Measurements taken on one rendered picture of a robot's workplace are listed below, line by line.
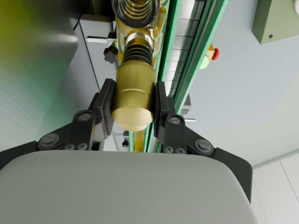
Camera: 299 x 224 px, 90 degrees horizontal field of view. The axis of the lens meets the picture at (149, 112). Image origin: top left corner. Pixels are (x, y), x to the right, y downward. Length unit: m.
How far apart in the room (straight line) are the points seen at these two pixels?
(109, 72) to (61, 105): 0.22
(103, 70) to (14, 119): 0.34
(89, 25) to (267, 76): 0.71
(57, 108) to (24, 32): 0.15
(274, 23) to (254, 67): 0.23
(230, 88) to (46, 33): 0.73
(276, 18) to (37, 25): 0.53
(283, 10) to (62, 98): 0.56
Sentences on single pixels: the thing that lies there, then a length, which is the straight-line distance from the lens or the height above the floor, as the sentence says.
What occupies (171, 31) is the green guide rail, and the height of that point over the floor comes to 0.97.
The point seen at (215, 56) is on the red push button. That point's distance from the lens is 0.58.
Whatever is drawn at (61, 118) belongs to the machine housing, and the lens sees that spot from 0.34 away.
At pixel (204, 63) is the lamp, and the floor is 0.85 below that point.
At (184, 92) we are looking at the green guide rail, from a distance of 0.44.
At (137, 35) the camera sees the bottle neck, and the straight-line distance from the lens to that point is 0.17.
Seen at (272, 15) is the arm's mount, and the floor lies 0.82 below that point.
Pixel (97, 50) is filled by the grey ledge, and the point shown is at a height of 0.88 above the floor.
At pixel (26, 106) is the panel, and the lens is 0.21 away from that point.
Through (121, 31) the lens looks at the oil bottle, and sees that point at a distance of 0.18.
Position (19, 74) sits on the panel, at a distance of 0.21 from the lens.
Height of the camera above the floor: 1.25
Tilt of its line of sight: 34 degrees down
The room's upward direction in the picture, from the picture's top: 179 degrees counter-clockwise
